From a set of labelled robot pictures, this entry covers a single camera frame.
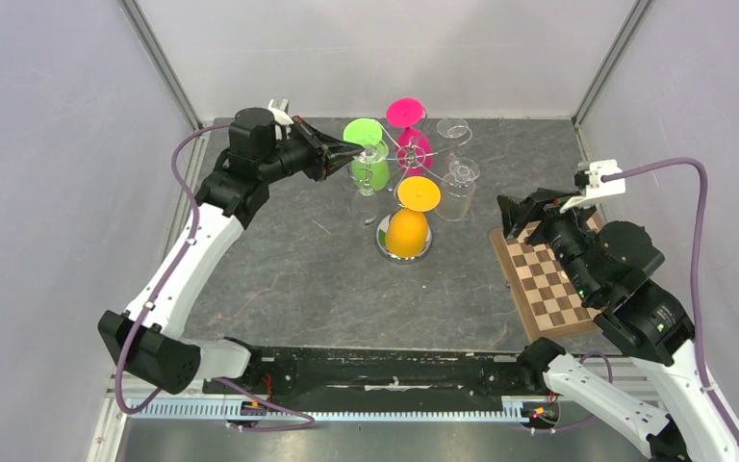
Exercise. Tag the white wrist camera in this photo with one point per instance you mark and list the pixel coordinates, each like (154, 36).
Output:
(279, 108)
(591, 185)

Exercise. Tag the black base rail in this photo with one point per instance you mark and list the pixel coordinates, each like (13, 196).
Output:
(345, 380)

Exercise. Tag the clear glass near front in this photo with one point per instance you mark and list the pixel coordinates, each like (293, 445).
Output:
(457, 188)

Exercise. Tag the wooden chessboard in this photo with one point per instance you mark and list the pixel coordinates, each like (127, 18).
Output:
(547, 303)

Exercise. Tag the orange wine glass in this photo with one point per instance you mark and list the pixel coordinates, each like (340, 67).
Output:
(408, 227)

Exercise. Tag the green wine glass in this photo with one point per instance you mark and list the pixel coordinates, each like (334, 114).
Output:
(368, 132)

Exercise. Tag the pink wine glass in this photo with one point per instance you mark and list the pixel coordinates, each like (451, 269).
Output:
(412, 147)

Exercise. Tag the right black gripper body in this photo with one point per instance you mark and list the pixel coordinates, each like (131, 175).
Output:
(566, 232)

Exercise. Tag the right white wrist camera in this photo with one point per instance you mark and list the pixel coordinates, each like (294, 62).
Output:
(591, 185)

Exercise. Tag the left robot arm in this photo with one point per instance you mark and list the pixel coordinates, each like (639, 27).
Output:
(146, 338)

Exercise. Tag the chrome wine glass rack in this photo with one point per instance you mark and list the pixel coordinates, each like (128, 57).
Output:
(400, 180)

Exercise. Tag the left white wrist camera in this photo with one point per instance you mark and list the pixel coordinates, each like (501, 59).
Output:
(279, 108)

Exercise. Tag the clear wine glass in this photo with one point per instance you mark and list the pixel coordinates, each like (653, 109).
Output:
(370, 175)

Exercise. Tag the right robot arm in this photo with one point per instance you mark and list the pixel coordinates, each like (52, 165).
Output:
(611, 271)

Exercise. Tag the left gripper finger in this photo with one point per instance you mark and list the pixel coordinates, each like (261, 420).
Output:
(333, 162)
(323, 141)

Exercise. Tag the clear glass at back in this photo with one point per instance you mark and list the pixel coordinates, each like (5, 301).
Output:
(454, 129)

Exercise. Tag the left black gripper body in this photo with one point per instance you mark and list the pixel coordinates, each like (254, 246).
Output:
(301, 153)

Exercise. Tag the white slotted cable duct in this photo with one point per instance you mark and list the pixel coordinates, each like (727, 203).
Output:
(249, 411)

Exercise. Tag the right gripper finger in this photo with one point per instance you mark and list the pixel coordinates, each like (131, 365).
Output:
(512, 211)
(542, 197)

